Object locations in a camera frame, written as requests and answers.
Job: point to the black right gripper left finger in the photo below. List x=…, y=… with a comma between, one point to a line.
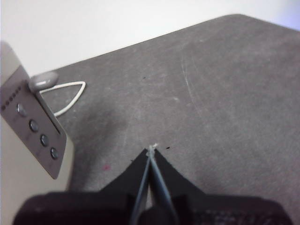
x=131, y=178

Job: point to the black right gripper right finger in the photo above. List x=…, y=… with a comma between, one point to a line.
x=171, y=180

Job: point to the grey toaster lever knob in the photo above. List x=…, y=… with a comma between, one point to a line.
x=43, y=79

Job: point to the cream toaster with steel rim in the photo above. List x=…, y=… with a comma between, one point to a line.
x=14, y=152

